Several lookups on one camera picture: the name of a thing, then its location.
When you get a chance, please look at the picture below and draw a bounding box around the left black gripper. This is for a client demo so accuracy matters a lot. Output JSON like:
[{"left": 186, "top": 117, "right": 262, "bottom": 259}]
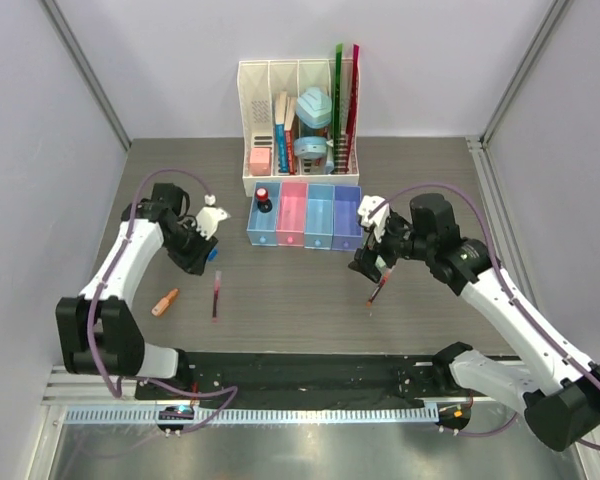
[{"left": 164, "top": 219, "right": 218, "bottom": 275}]

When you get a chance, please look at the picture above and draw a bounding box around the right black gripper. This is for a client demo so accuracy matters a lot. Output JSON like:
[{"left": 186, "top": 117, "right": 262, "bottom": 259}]
[{"left": 349, "top": 213, "right": 434, "bottom": 283}]

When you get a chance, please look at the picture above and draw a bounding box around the purple plastic drawer bin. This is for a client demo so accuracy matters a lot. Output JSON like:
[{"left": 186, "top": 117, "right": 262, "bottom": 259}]
[{"left": 331, "top": 185, "right": 362, "bottom": 251}]

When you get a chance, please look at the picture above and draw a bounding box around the blue plastic drawer bin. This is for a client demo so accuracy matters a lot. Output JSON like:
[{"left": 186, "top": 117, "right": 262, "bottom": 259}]
[{"left": 246, "top": 182, "right": 281, "bottom": 247}]

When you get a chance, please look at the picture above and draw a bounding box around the light blue drawer bin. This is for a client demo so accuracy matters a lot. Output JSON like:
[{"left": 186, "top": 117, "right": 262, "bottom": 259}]
[{"left": 304, "top": 184, "right": 335, "bottom": 250}]

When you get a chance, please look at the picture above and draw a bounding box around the pink plastic drawer bin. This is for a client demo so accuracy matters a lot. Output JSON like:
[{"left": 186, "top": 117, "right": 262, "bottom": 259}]
[{"left": 276, "top": 182, "right": 308, "bottom": 247}]

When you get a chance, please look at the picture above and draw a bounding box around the white desktop file organizer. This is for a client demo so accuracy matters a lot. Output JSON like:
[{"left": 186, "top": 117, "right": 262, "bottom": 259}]
[{"left": 237, "top": 58, "right": 361, "bottom": 194}]

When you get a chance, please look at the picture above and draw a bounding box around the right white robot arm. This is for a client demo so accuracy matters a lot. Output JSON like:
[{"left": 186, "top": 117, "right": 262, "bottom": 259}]
[{"left": 349, "top": 193, "right": 600, "bottom": 452}]

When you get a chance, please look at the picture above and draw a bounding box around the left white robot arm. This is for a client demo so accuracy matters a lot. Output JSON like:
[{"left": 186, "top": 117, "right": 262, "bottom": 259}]
[{"left": 55, "top": 183, "right": 229, "bottom": 399}]

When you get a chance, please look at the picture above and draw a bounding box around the right red pen refill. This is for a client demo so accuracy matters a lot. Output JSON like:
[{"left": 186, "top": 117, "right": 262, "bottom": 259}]
[{"left": 366, "top": 269, "right": 392, "bottom": 308}]

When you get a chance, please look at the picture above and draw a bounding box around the red pen refill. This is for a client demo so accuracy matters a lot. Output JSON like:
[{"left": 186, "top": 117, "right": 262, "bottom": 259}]
[
  {"left": 366, "top": 269, "right": 392, "bottom": 308},
  {"left": 212, "top": 270, "right": 222, "bottom": 323}
]

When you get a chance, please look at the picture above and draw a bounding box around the left red pen refill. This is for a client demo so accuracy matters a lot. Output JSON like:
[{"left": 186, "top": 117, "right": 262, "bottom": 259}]
[{"left": 212, "top": 270, "right": 222, "bottom": 323}]

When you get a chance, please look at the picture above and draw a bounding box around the pink cube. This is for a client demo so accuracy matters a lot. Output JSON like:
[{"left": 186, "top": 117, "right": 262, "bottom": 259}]
[{"left": 248, "top": 147, "right": 272, "bottom": 176}]

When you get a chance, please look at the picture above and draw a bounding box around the blue spine book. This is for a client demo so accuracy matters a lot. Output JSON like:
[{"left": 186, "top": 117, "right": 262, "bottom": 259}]
[{"left": 274, "top": 91, "right": 289, "bottom": 174}]

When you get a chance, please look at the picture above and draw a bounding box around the green transparent ruler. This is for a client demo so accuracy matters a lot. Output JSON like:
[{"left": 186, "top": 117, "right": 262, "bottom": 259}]
[{"left": 332, "top": 43, "right": 343, "bottom": 148}]

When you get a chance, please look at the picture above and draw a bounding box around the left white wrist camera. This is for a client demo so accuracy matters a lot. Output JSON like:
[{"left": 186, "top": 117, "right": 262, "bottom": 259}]
[{"left": 195, "top": 194, "right": 231, "bottom": 240}]

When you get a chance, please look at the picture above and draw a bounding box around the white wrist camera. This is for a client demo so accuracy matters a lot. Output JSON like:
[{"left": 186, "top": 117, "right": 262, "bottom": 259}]
[
  {"left": 357, "top": 195, "right": 391, "bottom": 241},
  {"left": 195, "top": 194, "right": 231, "bottom": 240}
]

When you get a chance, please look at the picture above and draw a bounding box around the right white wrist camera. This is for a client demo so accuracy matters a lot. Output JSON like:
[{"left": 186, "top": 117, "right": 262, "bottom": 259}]
[{"left": 357, "top": 195, "right": 391, "bottom": 241}]

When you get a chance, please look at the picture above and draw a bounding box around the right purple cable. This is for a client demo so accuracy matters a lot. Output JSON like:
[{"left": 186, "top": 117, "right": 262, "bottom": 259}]
[{"left": 367, "top": 181, "right": 600, "bottom": 453}]

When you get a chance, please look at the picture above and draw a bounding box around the purple cable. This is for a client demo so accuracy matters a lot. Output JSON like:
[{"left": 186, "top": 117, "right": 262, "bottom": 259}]
[
  {"left": 88, "top": 168, "right": 239, "bottom": 432},
  {"left": 367, "top": 181, "right": 600, "bottom": 453}
]

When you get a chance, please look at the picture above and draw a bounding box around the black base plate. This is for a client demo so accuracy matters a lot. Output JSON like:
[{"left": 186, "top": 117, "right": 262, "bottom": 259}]
[{"left": 164, "top": 352, "right": 467, "bottom": 411}]

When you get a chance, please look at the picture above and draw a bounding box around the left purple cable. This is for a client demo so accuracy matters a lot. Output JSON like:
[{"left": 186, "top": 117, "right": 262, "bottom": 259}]
[{"left": 88, "top": 168, "right": 239, "bottom": 432}]

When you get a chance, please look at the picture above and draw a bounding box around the perforated metal cable tray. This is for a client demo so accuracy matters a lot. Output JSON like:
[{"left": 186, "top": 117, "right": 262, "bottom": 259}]
[{"left": 64, "top": 403, "right": 439, "bottom": 426}]

